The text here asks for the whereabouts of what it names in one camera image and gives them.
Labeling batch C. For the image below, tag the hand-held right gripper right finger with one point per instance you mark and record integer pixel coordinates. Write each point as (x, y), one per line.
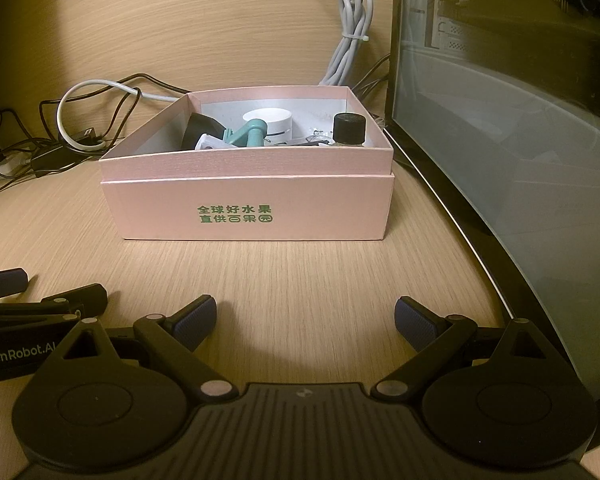
(415, 317)

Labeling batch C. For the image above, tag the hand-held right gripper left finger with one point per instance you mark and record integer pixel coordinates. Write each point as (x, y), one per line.
(197, 317)

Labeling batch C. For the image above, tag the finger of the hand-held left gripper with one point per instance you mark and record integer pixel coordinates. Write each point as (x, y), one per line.
(87, 296)
(5, 284)

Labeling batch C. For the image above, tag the pink cardboard box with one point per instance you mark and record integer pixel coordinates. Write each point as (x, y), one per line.
(230, 190)

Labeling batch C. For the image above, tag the white battery charger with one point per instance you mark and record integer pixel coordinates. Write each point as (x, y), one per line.
(210, 142)

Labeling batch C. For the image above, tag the black funnel-shaped nozzle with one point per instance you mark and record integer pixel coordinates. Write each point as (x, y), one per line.
(200, 130)

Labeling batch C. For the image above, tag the teal plastic tool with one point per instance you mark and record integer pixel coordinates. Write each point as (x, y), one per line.
(252, 135)

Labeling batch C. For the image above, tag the small bottle with black cap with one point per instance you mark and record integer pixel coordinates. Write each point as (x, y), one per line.
(349, 127)

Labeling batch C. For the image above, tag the clear plastic bag of screws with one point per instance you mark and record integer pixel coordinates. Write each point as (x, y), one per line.
(315, 135)

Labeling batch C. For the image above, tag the white round container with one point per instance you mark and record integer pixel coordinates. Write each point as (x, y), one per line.
(275, 122)

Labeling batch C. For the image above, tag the white power strip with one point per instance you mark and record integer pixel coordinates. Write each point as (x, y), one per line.
(10, 162)

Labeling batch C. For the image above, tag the black power adapter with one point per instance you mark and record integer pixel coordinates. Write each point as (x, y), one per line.
(55, 156)

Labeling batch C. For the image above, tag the computer case with glass panel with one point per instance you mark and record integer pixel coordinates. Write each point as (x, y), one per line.
(505, 135)

